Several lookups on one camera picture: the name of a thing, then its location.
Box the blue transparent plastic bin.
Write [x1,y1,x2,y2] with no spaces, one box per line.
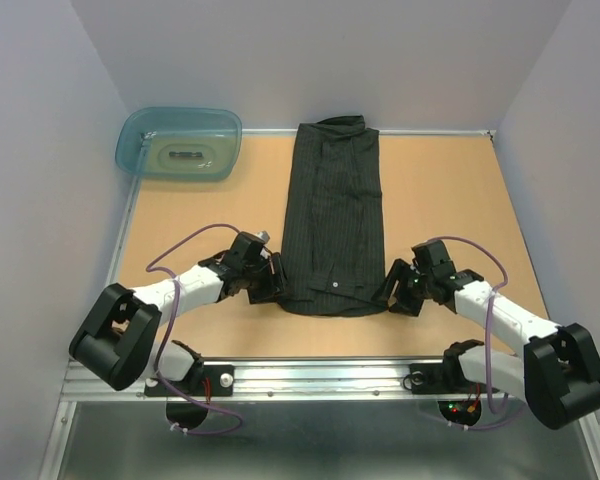
[115,107,242,182]

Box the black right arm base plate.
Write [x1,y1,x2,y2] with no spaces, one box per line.
[407,362,461,395]

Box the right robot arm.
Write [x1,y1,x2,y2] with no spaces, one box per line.
[373,237,600,430]

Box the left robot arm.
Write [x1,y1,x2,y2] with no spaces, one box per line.
[69,232,286,394]

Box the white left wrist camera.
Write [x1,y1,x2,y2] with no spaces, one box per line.
[254,230,270,251]

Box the black pinstriped long sleeve shirt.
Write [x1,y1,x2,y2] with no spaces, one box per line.
[278,115,388,317]

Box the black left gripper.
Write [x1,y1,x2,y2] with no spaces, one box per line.
[242,252,294,304]

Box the aluminium front rail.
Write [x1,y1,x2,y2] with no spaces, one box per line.
[62,355,595,401]

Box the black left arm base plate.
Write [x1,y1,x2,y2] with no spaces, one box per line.
[169,361,235,398]

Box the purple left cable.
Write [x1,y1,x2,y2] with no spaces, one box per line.
[146,223,245,435]

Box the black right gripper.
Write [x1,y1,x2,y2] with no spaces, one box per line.
[371,257,432,315]

